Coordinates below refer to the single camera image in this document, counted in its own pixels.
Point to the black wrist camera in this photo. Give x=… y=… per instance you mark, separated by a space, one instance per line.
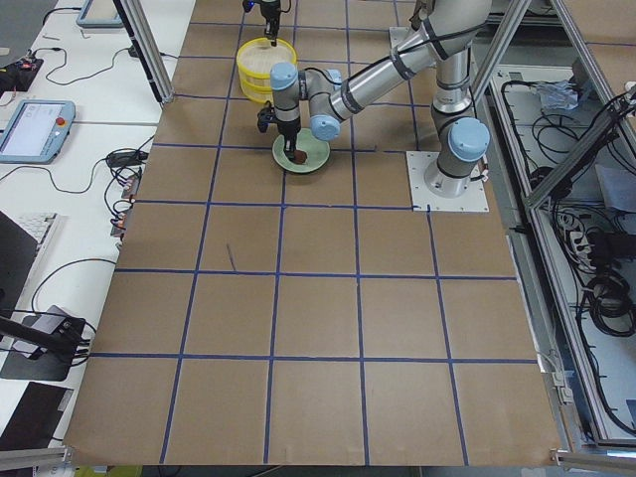
x=265 y=117

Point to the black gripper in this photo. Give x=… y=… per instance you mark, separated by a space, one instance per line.
x=288 y=129
x=269 y=11

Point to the aluminium frame post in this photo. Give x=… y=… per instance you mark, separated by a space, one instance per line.
x=142 y=40

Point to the white keyboard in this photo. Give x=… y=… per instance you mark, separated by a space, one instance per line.
x=43 y=227

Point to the yellow steamer layer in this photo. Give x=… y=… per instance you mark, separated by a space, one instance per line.
x=256 y=57
x=256 y=89

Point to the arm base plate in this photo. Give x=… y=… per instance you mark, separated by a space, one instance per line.
x=398 y=35
x=431 y=191

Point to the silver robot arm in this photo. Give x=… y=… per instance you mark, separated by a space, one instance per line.
x=440 y=37

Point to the brown bun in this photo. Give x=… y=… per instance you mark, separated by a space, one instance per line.
x=299 y=157

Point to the teach pendant tablet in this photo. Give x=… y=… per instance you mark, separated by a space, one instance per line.
x=37 y=131

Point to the black power brick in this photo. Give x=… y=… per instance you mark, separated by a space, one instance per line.
x=119 y=159

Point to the black camera stand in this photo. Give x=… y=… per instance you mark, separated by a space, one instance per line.
x=62 y=342

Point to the light green plate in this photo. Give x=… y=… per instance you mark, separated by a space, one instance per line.
x=317 y=153

